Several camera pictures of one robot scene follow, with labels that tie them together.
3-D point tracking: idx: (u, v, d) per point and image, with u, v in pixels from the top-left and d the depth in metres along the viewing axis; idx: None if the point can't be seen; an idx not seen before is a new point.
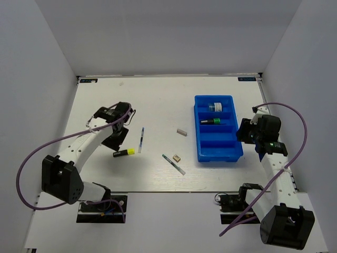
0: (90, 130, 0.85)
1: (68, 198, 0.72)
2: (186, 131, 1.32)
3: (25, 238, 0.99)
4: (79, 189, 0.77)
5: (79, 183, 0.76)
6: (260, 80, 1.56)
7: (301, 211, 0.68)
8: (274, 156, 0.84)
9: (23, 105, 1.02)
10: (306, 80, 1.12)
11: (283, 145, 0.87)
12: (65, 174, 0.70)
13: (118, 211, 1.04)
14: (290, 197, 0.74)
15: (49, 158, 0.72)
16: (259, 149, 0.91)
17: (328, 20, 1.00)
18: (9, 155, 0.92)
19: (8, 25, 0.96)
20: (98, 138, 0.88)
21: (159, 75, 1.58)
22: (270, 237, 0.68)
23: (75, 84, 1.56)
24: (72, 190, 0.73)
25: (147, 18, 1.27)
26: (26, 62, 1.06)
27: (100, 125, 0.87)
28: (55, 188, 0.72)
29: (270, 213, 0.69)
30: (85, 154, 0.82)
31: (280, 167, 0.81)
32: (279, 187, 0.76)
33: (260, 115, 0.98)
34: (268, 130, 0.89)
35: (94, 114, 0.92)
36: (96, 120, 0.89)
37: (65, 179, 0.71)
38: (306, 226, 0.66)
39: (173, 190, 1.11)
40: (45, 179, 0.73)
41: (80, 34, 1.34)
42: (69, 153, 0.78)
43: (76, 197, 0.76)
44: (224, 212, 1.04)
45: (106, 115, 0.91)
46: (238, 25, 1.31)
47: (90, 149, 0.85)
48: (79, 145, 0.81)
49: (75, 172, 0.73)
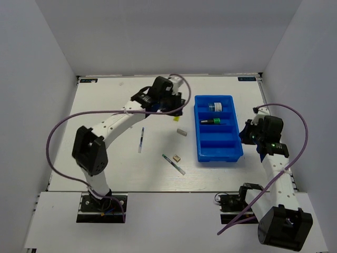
0: (124, 112, 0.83)
1: (91, 169, 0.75)
2: (186, 131, 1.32)
3: (25, 238, 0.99)
4: (102, 164, 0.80)
5: (104, 157, 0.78)
6: (260, 80, 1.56)
7: (300, 213, 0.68)
8: (274, 156, 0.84)
9: (23, 104, 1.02)
10: (306, 80, 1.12)
11: (285, 146, 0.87)
12: (94, 146, 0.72)
13: (119, 211, 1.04)
14: (290, 199, 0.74)
15: (83, 129, 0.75)
16: (260, 149, 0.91)
17: (328, 20, 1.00)
18: (9, 154, 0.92)
19: (8, 24, 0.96)
20: (130, 121, 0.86)
21: (158, 75, 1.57)
22: (267, 237, 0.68)
23: (75, 84, 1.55)
24: (97, 163, 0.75)
25: (147, 18, 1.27)
26: (26, 62, 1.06)
27: (136, 108, 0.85)
28: (82, 156, 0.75)
29: (269, 214, 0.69)
30: (116, 132, 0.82)
31: (280, 168, 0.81)
32: (279, 188, 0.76)
33: (261, 116, 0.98)
34: (270, 130, 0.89)
35: (131, 98, 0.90)
36: (132, 104, 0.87)
37: (92, 151, 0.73)
38: (304, 229, 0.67)
39: (173, 190, 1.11)
40: (75, 147, 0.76)
41: (80, 33, 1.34)
42: (101, 128, 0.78)
43: (98, 170, 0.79)
44: (224, 212, 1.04)
45: (141, 101, 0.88)
46: (238, 24, 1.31)
47: (122, 128, 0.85)
48: (112, 123, 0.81)
49: (103, 147, 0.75)
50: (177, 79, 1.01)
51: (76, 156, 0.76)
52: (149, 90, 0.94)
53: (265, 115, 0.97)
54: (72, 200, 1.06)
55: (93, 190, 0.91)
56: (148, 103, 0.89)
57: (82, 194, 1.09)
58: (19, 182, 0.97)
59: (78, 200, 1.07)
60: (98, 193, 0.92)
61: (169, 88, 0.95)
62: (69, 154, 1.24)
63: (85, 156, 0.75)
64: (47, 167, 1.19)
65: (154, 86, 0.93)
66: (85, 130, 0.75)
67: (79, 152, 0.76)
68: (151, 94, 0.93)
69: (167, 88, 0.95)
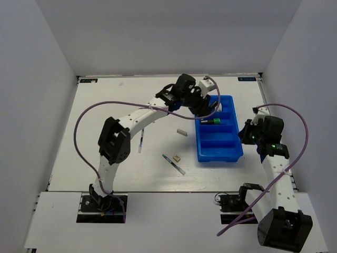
0: (149, 107, 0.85)
1: (115, 157, 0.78)
2: (186, 131, 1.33)
3: (25, 238, 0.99)
4: (126, 154, 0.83)
5: (128, 147, 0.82)
6: (260, 80, 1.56)
7: (300, 215, 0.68)
8: (274, 157, 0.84)
9: (23, 104, 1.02)
10: (306, 80, 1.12)
11: (285, 147, 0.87)
12: (120, 137, 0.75)
13: (119, 211, 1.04)
14: (290, 201, 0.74)
15: (111, 119, 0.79)
16: (260, 150, 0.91)
17: (328, 20, 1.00)
18: (9, 155, 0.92)
19: (8, 24, 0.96)
20: (154, 117, 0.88)
21: (158, 75, 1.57)
22: (267, 239, 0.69)
23: (74, 84, 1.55)
24: (120, 153, 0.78)
25: (147, 18, 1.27)
26: (26, 62, 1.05)
27: (160, 106, 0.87)
28: (108, 145, 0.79)
29: (268, 215, 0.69)
30: (139, 126, 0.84)
31: (280, 170, 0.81)
32: (279, 190, 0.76)
33: (261, 116, 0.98)
34: (270, 131, 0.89)
35: (156, 95, 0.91)
36: (156, 100, 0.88)
37: (118, 142, 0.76)
38: (303, 231, 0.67)
39: (173, 190, 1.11)
40: (102, 135, 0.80)
41: (80, 34, 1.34)
42: (127, 121, 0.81)
43: (121, 158, 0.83)
44: (224, 212, 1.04)
45: (165, 98, 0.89)
46: (238, 24, 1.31)
47: (146, 124, 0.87)
48: (137, 116, 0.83)
49: (128, 138, 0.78)
50: (210, 84, 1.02)
51: (102, 144, 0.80)
52: (172, 88, 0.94)
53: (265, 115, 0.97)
54: (72, 200, 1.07)
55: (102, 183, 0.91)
56: (171, 102, 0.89)
57: (82, 194, 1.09)
58: (19, 182, 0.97)
59: (78, 200, 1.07)
60: (105, 188, 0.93)
61: (192, 86, 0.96)
62: (70, 154, 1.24)
63: (111, 145, 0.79)
64: (47, 167, 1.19)
65: (177, 85, 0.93)
66: (113, 121, 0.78)
67: (105, 140, 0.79)
68: (174, 92, 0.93)
69: (190, 86, 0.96)
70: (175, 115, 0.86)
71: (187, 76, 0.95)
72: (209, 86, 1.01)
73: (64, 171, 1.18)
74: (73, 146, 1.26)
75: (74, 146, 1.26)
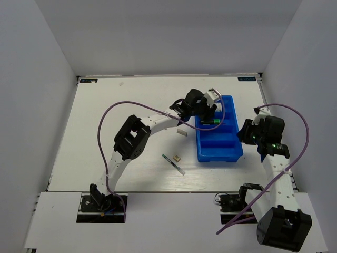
0: (166, 114, 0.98)
1: (130, 154, 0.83)
2: (186, 131, 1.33)
3: (24, 239, 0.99)
4: (139, 153, 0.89)
5: (142, 146, 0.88)
6: (259, 80, 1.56)
7: (299, 214, 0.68)
8: (275, 157, 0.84)
9: (23, 104, 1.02)
10: (306, 80, 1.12)
11: (286, 147, 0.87)
12: (141, 133, 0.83)
13: (119, 211, 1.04)
14: (289, 200, 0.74)
15: (134, 117, 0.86)
16: (260, 150, 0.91)
17: (328, 20, 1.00)
18: (9, 154, 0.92)
19: (8, 24, 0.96)
20: (168, 123, 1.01)
21: (159, 75, 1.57)
22: (266, 237, 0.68)
23: (75, 84, 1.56)
24: (137, 149, 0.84)
25: (147, 18, 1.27)
26: (26, 62, 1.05)
27: (174, 114, 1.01)
28: (125, 141, 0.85)
29: (268, 215, 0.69)
30: (156, 129, 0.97)
31: (280, 169, 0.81)
32: (279, 189, 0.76)
33: (262, 116, 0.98)
34: (270, 131, 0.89)
35: (170, 107, 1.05)
36: (171, 110, 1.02)
37: (137, 137, 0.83)
38: (303, 230, 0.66)
39: (173, 190, 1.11)
40: (121, 130, 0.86)
41: (80, 35, 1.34)
42: (147, 121, 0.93)
43: (135, 156, 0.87)
44: (224, 212, 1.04)
45: (178, 112, 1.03)
46: (238, 24, 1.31)
47: (160, 128, 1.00)
48: (156, 119, 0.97)
49: (147, 136, 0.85)
50: (216, 97, 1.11)
51: (120, 139, 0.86)
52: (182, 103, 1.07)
53: (265, 115, 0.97)
54: (72, 200, 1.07)
55: (109, 179, 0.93)
56: (181, 115, 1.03)
57: (82, 194, 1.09)
58: (19, 182, 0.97)
59: (78, 201, 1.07)
60: (110, 185, 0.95)
61: (200, 100, 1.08)
62: (70, 154, 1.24)
63: (130, 140, 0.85)
64: (47, 167, 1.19)
65: (187, 99, 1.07)
66: (135, 118, 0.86)
67: (124, 136, 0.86)
68: (184, 105, 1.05)
69: (198, 101, 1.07)
70: (187, 125, 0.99)
71: (196, 91, 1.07)
72: (215, 98, 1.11)
73: (63, 171, 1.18)
74: (73, 147, 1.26)
75: (73, 147, 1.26)
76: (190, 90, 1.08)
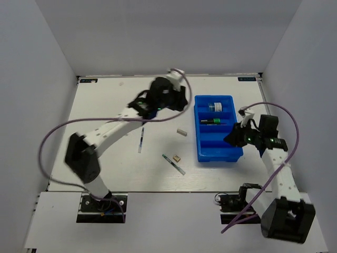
0: (119, 119, 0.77)
1: (83, 177, 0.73)
2: (186, 131, 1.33)
3: (25, 239, 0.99)
4: (96, 172, 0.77)
5: (96, 165, 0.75)
6: (260, 80, 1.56)
7: (303, 204, 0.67)
8: (274, 151, 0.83)
9: (22, 104, 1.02)
10: (306, 80, 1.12)
11: (284, 141, 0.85)
12: (85, 155, 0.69)
13: (118, 211, 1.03)
14: (292, 191, 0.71)
15: (76, 136, 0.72)
16: (259, 145, 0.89)
17: (328, 20, 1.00)
18: (9, 154, 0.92)
19: (8, 24, 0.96)
20: (126, 128, 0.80)
21: (158, 75, 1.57)
22: (271, 231, 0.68)
23: (75, 84, 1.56)
24: (88, 172, 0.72)
25: (147, 18, 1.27)
26: (26, 62, 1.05)
27: (132, 116, 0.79)
28: (73, 165, 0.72)
29: (271, 207, 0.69)
30: (110, 140, 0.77)
31: (280, 162, 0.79)
32: (280, 180, 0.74)
33: (249, 117, 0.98)
34: (267, 126, 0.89)
35: (128, 105, 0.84)
36: (128, 110, 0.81)
37: (83, 159, 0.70)
38: (306, 220, 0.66)
39: (173, 190, 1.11)
40: (66, 153, 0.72)
41: (80, 35, 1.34)
42: (94, 136, 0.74)
43: (90, 177, 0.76)
44: (224, 212, 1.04)
45: (139, 108, 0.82)
46: (238, 24, 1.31)
47: (117, 136, 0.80)
48: (107, 130, 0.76)
49: (95, 156, 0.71)
50: (179, 76, 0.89)
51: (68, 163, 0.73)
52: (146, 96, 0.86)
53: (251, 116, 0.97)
54: (72, 200, 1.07)
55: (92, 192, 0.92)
56: (144, 111, 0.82)
57: (82, 194, 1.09)
58: (19, 182, 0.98)
59: (78, 201, 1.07)
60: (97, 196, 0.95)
61: (168, 91, 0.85)
62: None
63: (78, 164, 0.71)
64: (47, 167, 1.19)
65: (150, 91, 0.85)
66: (78, 138, 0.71)
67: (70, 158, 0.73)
68: (149, 97, 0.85)
69: (166, 91, 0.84)
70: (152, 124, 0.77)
71: (161, 81, 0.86)
72: (179, 80, 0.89)
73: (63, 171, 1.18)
74: None
75: None
76: (155, 79, 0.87)
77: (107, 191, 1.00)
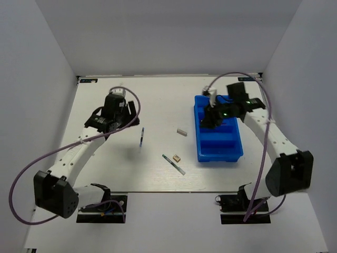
0: (81, 142, 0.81)
1: (63, 211, 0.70)
2: (186, 131, 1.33)
3: (25, 239, 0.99)
4: (75, 203, 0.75)
5: (73, 195, 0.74)
6: (260, 80, 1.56)
7: (300, 154, 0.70)
8: (255, 112, 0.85)
9: (22, 104, 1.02)
10: (306, 80, 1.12)
11: (259, 100, 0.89)
12: (58, 189, 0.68)
13: (118, 211, 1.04)
14: (286, 145, 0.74)
15: (40, 175, 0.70)
16: (237, 112, 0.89)
17: (327, 20, 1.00)
18: (9, 154, 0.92)
19: (8, 23, 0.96)
20: (90, 148, 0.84)
21: (158, 75, 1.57)
22: (280, 190, 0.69)
23: (75, 84, 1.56)
24: (67, 204, 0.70)
25: (147, 18, 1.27)
26: (25, 62, 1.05)
27: (92, 134, 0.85)
28: (48, 203, 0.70)
29: (274, 166, 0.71)
30: (78, 166, 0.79)
31: (265, 121, 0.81)
32: (274, 138, 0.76)
33: (215, 94, 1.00)
34: (237, 93, 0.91)
35: (86, 124, 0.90)
36: (88, 130, 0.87)
37: (57, 195, 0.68)
38: (307, 167, 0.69)
39: (173, 190, 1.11)
40: (37, 195, 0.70)
41: (80, 35, 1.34)
42: (60, 167, 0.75)
43: (70, 211, 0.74)
44: (224, 212, 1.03)
45: (98, 123, 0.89)
46: (237, 25, 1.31)
47: (84, 159, 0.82)
48: (71, 157, 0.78)
49: (68, 186, 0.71)
50: (120, 91, 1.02)
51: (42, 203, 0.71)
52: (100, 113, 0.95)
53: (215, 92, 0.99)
54: None
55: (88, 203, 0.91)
56: (104, 123, 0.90)
57: None
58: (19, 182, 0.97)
59: None
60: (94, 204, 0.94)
61: (122, 105, 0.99)
62: None
63: (51, 201, 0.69)
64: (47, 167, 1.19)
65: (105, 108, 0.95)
66: (45, 176, 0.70)
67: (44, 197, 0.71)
68: (105, 112, 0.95)
69: (121, 105, 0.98)
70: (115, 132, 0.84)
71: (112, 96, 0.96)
72: (120, 93, 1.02)
73: None
74: None
75: None
76: (107, 97, 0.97)
77: (103, 192, 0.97)
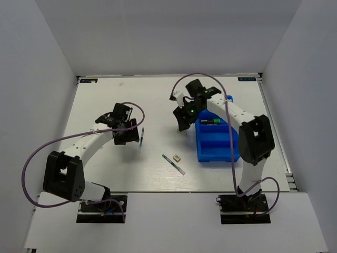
0: (93, 132, 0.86)
1: (71, 192, 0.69)
2: (186, 130, 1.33)
3: (25, 238, 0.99)
4: (81, 188, 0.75)
5: (82, 180, 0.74)
6: (259, 80, 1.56)
7: (258, 118, 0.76)
8: (213, 98, 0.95)
9: (22, 104, 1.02)
10: (306, 80, 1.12)
11: (214, 87, 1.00)
12: (71, 167, 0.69)
13: (118, 211, 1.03)
14: (245, 115, 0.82)
15: (54, 154, 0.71)
16: (200, 102, 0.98)
17: (327, 21, 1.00)
18: (9, 154, 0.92)
19: (8, 24, 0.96)
20: (98, 141, 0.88)
21: (158, 75, 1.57)
22: (253, 154, 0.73)
23: (75, 84, 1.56)
24: (76, 185, 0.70)
25: (147, 18, 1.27)
26: (25, 62, 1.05)
27: (102, 128, 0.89)
28: (58, 183, 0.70)
29: (240, 135, 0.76)
30: (87, 153, 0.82)
31: (223, 102, 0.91)
32: (233, 113, 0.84)
33: (180, 96, 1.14)
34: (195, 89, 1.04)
35: (96, 120, 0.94)
36: (98, 125, 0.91)
37: (69, 173, 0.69)
38: (267, 128, 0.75)
39: (173, 190, 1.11)
40: (47, 175, 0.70)
41: (80, 35, 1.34)
42: (73, 149, 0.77)
43: (77, 195, 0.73)
44: (224, 212, 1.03)
45: (107, 120, 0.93)
46: (237, 25, 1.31)
47: (92, 150, 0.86)
48: (83, 143, 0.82)
49: (80, 167, 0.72)
50: None
51: (51, 184, 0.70)
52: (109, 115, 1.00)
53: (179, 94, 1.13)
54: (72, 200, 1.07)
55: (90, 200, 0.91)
56: (112, 122, 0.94)
57: None
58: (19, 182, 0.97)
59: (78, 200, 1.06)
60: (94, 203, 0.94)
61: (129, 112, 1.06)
62: None
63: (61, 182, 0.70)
64: None
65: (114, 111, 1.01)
66: (58, 155, 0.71)
67: (54, 178, 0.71)
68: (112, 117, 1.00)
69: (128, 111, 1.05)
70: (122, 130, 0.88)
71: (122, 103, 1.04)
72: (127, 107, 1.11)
73: None
74: None
75: None
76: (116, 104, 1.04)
77: (105, 191, 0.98)
